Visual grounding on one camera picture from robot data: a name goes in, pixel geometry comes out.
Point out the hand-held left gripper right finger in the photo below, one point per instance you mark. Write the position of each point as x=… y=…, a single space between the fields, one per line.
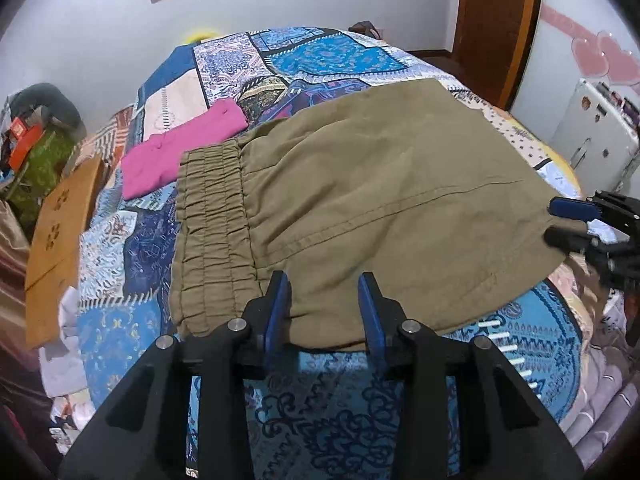
x=372 y=320

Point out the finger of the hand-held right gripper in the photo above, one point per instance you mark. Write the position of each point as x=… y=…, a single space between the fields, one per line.
x=567 y=240
x=572 y=209

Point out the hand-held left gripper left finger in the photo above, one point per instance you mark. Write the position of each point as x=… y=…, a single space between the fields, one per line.
x=276 y=320

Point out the olive green pants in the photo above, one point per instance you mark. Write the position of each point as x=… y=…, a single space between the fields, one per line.
x=360 y=210

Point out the white cabinet with stickers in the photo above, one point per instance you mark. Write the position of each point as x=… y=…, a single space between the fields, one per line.
x=595 y=135

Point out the pink striped bedding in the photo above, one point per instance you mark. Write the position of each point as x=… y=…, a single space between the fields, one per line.
x=605 y=400

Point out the folded pink cloth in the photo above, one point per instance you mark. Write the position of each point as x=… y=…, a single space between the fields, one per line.
x=175 y=152

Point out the brown wooden door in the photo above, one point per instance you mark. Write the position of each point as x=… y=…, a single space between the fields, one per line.
x=495 y=25

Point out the white crumpled cloth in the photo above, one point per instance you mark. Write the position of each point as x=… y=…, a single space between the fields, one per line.
x=62 y=355

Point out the small wooden folding table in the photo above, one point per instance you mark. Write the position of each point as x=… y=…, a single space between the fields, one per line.
x=57 y=255

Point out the blue patchwork blanket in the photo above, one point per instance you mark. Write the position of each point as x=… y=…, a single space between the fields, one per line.
x=320 y=55

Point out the brown bag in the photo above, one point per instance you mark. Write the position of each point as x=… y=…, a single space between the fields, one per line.
x=366 y=28

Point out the green patterned bag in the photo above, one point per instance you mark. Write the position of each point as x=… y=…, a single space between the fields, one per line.
x=42 y=175

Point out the yellow round object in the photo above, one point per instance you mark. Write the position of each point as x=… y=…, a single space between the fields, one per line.
x=200 y=35

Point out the orange box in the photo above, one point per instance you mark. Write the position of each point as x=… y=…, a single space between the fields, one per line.
x=22 y=142

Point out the grey cushion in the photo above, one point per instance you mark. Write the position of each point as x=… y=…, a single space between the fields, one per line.
x=47 y=102

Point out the pink heart wall decoration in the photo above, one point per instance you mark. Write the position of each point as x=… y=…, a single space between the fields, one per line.
x=595 y=50

